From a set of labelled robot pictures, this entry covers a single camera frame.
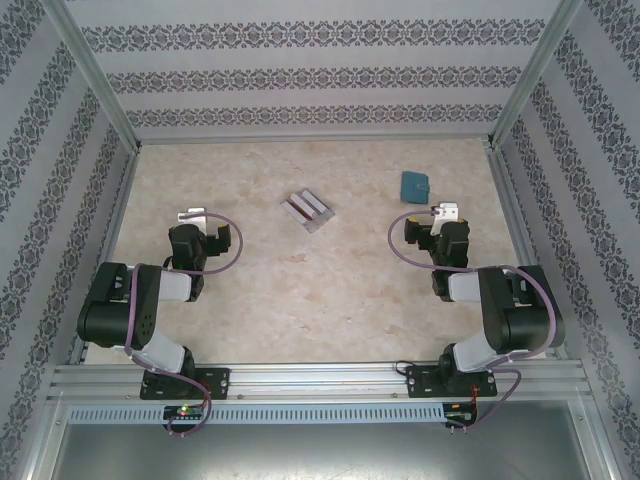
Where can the teal leather card holder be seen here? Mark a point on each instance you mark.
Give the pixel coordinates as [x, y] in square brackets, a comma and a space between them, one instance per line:
[415, 186]

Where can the clear acrylic card stand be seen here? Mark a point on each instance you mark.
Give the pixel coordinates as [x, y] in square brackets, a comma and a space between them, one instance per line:
[322, 220]

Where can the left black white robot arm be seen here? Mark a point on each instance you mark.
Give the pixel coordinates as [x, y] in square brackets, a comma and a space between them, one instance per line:
[115, 310]

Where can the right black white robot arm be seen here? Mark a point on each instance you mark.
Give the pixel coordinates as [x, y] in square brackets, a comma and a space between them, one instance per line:
[525, 320]

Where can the white credit card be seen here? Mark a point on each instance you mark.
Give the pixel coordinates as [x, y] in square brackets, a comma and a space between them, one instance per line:
[300, 209]
[314, 199]

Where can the left small circuit board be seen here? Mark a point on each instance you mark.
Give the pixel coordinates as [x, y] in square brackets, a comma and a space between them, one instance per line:
[185, 412]

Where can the small circuit board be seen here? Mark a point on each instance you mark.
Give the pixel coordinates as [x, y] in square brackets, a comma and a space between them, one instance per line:
[185, 412]
[460, 416]

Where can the right small circuit board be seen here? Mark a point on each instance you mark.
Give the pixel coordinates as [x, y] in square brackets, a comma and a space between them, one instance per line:
[460, 416]

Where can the grey metal panel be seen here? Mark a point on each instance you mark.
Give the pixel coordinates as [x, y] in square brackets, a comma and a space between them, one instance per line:
[320, 450]

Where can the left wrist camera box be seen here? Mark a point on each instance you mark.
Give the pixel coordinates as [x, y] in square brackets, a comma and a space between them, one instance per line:
[192, 216]

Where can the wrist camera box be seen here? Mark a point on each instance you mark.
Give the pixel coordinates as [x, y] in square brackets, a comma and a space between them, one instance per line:
[192, 216]
[447, 212]

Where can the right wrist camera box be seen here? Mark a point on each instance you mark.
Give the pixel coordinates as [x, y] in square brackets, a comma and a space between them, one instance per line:
[447, 212]

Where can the aluminium side frame rail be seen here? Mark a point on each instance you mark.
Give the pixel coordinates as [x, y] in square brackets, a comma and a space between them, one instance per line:
[117, 210]
[505, 190]

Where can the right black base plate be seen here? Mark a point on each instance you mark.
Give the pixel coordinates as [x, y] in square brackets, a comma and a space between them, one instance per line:
[417, 382]

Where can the aluminium mounting rail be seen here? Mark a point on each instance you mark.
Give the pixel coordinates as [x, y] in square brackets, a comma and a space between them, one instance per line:
[320, 380]

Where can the aluminium frame post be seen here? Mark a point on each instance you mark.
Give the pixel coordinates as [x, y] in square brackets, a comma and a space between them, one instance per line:
[535, 70]
[90, 70]

